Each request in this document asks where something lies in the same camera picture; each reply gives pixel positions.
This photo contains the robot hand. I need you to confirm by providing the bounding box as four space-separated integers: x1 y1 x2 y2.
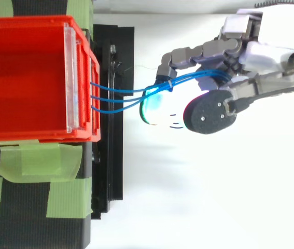
139 0 294 135

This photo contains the blue cable bundle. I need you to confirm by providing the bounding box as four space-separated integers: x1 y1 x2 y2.
90 69 231 115

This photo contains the red bin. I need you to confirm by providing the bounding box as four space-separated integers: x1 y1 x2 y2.
0 15 101 144

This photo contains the black stand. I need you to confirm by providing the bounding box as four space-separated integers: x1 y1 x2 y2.
0 0 135 249

